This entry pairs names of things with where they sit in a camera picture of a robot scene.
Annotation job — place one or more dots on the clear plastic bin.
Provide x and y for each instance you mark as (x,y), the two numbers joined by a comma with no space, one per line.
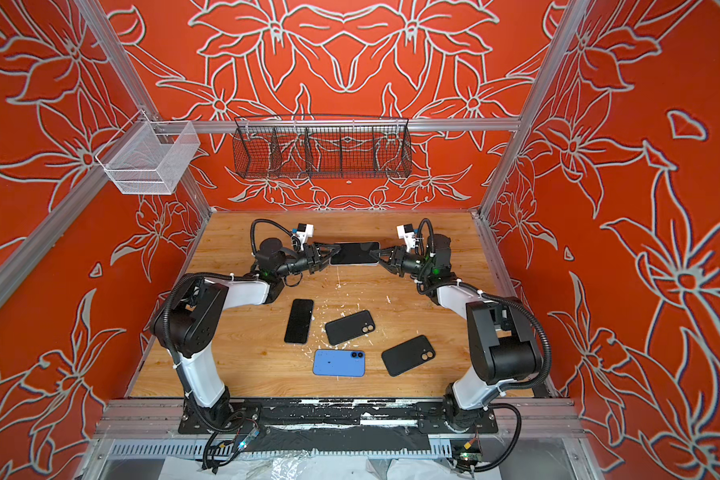
(144,161)

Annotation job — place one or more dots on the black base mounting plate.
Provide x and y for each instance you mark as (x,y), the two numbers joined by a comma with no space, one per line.
(426,415)

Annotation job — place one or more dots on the blue phone case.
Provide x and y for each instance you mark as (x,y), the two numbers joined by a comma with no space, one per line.
(339,363)

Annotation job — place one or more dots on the grey cable duct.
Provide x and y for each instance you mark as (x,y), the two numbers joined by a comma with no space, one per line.
(192,450)

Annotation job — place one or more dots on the black phone case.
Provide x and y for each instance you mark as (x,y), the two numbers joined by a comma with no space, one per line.
(349,327)
(408,355)

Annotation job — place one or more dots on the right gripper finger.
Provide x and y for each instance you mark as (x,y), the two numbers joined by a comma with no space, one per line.
(381,266)
(383,251)

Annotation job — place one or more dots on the black phone case right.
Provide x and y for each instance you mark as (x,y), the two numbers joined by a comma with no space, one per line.
(408,355)

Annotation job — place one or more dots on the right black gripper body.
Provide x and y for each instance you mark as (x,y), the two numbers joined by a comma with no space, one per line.
(406,263)

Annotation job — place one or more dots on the black phone case centre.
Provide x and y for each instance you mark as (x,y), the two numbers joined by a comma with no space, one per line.
(349,327)

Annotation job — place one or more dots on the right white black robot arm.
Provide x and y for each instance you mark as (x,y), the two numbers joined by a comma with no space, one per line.
(508,347)

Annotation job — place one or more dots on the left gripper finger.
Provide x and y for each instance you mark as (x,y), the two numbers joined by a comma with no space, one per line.
(319,263)
(327,248)

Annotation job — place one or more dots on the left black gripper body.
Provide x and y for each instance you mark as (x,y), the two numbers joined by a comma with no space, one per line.
(299,265)

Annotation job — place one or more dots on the black smartphone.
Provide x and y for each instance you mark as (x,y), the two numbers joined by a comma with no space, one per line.
(299,321)
(355,253)

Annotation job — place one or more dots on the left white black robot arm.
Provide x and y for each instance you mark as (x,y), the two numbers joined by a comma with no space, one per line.
(187,322)

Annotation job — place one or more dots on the black wire basket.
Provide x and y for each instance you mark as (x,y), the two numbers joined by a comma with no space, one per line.
(322,147)

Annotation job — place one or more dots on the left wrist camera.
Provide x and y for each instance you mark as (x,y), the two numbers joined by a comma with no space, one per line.
(303,232)

